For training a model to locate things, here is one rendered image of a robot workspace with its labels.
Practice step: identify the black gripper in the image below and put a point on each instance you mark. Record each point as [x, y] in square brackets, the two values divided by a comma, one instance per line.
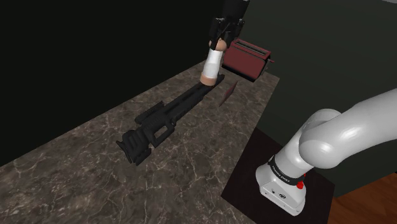
[233, 9]

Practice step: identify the tan bottle with white label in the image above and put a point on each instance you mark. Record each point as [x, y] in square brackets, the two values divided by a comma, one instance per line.
[213, 63]

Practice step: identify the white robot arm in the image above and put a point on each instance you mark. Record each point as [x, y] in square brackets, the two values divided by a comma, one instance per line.
[341, 136]

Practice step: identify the red toaster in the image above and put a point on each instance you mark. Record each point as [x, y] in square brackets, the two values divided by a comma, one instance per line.
[245, 62]

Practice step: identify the dark red flat card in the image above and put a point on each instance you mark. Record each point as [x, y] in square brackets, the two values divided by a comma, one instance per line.
[228, 94]

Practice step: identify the black rifle-shaped toy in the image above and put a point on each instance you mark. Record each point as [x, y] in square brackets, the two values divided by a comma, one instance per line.
[161, 119]

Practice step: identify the dark robot stand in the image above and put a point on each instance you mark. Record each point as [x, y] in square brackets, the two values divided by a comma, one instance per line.
[248, 186]

